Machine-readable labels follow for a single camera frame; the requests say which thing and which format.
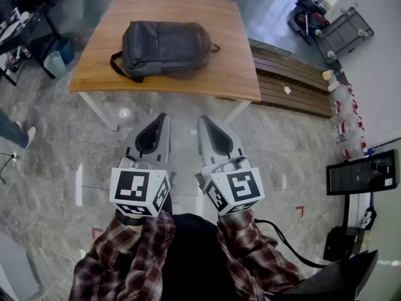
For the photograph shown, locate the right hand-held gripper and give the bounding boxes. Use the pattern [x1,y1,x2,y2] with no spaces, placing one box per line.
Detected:
[194,115,266,217]

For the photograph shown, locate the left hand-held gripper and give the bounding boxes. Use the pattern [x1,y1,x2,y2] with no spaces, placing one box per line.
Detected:
[109,113,172,218]

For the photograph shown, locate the dark grey backpack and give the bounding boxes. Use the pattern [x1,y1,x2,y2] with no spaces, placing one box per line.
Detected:
[110,20,221,83]

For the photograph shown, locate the person's right forearm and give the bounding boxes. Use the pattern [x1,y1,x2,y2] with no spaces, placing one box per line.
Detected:
[216,210,306,301]

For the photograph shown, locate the person's left forearm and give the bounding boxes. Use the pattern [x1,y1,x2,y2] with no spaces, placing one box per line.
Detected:
[68,210,176,301]

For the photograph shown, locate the white table leg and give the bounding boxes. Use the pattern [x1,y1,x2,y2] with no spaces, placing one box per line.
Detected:
[78,92,120,132]
[222,100,252,125]

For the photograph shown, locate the black wristband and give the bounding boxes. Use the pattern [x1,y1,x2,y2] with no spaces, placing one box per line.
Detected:
[115,209,147,227]

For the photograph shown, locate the wooden slatted bench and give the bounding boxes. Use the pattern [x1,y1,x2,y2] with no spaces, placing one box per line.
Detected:
[248,38,333,119]

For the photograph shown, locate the person's torso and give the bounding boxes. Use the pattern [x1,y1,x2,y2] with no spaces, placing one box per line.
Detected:
[159,213,239,301]

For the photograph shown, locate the light teal bin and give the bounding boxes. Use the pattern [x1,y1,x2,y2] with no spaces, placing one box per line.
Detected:
[43,51,68,80]

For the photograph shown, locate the dark teal bin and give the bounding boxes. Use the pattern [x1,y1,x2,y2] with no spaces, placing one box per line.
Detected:
[52,37,76,65]

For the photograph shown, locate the group of clear plastic bottles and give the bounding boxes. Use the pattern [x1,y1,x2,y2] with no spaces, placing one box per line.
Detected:
[329,82,368,161]

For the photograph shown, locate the white plastic bottle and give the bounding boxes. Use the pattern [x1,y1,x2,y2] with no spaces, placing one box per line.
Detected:
[322,69,341,93]

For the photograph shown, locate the black monitor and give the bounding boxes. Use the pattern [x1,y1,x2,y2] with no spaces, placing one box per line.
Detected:
[326,149,401,196]

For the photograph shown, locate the black monitor stand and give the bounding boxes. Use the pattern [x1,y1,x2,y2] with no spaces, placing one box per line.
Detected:
[322,194,358,263]

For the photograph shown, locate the black bag pile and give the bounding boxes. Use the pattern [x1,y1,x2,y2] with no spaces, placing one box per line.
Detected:
[287,0,329,45]

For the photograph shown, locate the grey platform cart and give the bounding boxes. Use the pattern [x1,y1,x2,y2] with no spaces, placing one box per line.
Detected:
[315,6,375,65]

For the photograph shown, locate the black desk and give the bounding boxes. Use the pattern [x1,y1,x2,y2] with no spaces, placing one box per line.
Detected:
[0,0,68,87]

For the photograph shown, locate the black and white hanging tag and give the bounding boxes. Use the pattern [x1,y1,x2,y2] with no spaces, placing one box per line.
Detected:
[359,208,377,231]

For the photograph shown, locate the black angular case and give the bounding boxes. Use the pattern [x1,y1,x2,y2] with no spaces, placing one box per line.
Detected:
[280,249,379,301]

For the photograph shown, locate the thick black cable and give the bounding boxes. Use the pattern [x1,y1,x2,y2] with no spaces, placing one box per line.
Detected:
[253,218,328,268]

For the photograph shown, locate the thin black floor cable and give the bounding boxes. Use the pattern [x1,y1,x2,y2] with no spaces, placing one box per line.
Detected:
[0,151,17,185]

